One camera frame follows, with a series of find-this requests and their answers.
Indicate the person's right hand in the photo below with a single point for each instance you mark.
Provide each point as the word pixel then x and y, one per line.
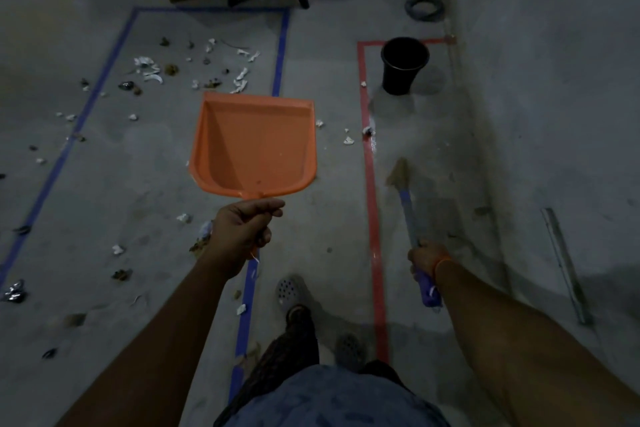
pixel 425 256

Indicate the person's left hand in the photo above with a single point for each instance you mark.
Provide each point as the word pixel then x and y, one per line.
pixel 240 231

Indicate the orange plastic dustpan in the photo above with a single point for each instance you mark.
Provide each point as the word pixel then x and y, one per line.
pixel 250 141

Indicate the black bucket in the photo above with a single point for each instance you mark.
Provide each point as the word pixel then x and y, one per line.
pixel 402 71

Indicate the pile of paper scraps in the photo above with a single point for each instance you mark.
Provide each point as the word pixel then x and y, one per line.
pixel 145 61

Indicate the person's right forearm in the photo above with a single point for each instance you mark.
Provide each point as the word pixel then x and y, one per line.
pixel 525 356

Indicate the person's left forearm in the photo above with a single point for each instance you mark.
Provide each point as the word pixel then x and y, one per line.
pixel 150 361

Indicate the orange wrist band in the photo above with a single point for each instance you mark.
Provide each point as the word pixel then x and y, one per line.
pixel 440 266

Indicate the black patterned trousers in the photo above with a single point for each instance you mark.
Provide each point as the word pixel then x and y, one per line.
pixel 290 351

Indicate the short metal bar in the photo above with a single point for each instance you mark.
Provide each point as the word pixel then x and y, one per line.
pixel 565 266

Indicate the blue patterned shirt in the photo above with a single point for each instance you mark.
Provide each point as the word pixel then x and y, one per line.
pixel 340 396

